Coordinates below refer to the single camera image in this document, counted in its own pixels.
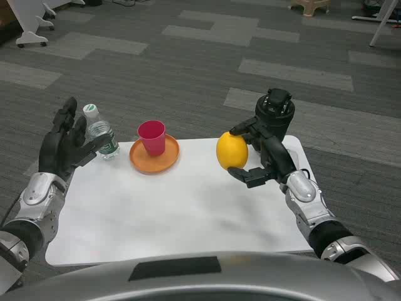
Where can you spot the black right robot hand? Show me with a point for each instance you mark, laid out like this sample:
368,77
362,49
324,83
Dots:
277,156

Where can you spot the yellow lemon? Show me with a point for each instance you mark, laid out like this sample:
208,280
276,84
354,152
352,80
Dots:
232,150

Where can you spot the beige plastic stool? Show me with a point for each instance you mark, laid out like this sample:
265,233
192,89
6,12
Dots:
310,6

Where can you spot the small white wheeled furniture base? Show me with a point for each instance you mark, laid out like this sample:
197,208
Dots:
47,22

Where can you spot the orange round plate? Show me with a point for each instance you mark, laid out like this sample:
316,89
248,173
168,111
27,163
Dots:
141,163

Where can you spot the black lidded jar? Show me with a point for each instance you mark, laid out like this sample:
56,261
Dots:
277,116

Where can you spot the white desk frame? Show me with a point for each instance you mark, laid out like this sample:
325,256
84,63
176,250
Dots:
380,28

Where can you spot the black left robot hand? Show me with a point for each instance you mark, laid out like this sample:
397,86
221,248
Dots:
56,150

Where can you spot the red plastic cup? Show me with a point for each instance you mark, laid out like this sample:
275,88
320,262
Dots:
152,138

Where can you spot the large white wheeled furniture base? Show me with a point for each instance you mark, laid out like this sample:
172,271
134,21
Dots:
29,34

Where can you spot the clear plastic water bottle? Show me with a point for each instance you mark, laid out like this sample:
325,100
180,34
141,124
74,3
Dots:
101,128

